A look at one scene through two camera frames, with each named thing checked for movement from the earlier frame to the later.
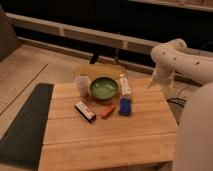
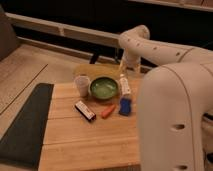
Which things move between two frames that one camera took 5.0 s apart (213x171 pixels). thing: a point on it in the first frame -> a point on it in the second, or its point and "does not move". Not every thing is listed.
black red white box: [84, 111] does not move
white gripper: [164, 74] -> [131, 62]
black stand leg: [94, 58] does not move
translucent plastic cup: [83, 83] does not move
